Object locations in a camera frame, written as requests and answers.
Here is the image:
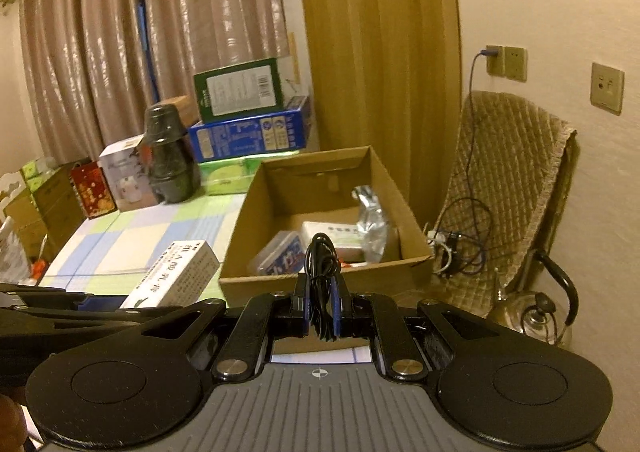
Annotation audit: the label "small brown box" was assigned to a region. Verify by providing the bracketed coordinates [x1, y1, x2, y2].
[160, 96, 202, 129]

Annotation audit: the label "dark green vase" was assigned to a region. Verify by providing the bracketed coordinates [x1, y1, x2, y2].
[142, 102, 202, 206]

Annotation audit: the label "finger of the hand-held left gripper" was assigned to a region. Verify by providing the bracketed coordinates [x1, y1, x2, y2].
[0, 305, 183, 339]
[0, 282, 107, 309]

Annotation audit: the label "metal kettle black handle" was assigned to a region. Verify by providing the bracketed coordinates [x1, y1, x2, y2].
[487, 252, 579, 349]

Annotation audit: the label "red gift box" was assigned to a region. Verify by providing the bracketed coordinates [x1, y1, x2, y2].
[69, 161, 119, 218]

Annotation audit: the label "white cardboard hanger piece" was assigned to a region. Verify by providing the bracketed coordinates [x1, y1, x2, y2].
[0, 172, 24, 206]

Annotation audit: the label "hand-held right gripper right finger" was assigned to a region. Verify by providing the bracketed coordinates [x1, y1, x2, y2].
[329, 273, 502, 381]

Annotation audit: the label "blue carton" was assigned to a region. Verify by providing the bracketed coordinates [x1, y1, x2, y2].
[188, 96, 312, 164]

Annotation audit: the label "person's left hand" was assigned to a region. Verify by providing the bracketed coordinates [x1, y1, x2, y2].
[0, 393, 27, 452]

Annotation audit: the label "clear plastic box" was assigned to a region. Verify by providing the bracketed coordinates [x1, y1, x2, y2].
[247, 231, 306, 278]

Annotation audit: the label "white medicine box red print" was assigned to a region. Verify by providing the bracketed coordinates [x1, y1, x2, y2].
[119, 239, 221, 309]

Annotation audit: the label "white slim box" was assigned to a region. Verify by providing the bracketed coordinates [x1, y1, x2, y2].
[300, 221, 362, 263]

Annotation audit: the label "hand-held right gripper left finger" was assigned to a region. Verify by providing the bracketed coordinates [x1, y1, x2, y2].
[135, 272, 315, 381]

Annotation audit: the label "brown shiny curtain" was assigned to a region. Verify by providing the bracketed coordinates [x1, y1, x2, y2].
[19, 0, 297, 169]

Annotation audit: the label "pale green tissue pack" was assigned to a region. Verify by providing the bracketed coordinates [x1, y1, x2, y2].
[20, 156, 59, 193]

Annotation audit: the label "white humidifier box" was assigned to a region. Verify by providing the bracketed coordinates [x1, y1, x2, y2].
[98, 136, 162, 213]

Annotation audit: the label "black cable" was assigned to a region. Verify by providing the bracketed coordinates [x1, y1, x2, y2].
[305, 232, 342, 342]

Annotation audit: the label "yellow curtain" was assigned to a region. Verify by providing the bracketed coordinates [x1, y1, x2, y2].
[295, 0, 462, 194]

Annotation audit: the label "quilted chair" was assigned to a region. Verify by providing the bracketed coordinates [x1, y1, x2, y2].
[434, 91, 579, 294]

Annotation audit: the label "silver foil bag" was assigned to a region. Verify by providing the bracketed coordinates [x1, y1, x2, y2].
[352, 185, 391, 264]

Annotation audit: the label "green carton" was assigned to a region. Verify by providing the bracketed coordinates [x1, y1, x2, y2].
[193, 57, 284, 123]

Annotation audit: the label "tangled black cables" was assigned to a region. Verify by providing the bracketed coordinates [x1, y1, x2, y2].
[426, 197, 497, 279]

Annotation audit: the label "large cardboard box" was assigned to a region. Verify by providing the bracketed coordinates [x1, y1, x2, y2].
[219, 145, 434, 309]

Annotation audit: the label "beige wall socket plate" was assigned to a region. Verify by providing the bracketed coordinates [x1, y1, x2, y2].
[503, 46, 529, 82]
[590, 62, 625, 115]
[485, 45, 506, 78]

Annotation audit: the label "brown cardboard box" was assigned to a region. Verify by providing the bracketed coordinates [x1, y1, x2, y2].
[0, 192, 51, 264]
[34, 165, 82, 234]

